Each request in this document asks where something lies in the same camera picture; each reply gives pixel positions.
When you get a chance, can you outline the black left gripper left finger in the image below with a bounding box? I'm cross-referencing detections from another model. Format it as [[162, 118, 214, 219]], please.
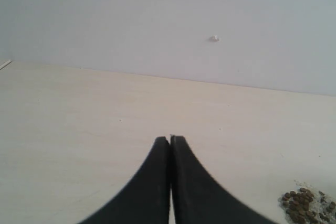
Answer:
[[81, 136, 171, 224]]

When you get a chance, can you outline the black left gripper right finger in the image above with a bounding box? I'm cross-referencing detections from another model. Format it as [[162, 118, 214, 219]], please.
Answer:
[[170, 135, 273, 224]]

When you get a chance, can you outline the pile of brown pellets and rice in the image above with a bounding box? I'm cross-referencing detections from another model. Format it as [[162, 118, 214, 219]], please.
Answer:
[[279, 182, 335, 224]]

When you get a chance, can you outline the small white wall plug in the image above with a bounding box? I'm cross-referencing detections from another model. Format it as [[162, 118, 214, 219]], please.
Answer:
[[208, 35, 221, 42]]

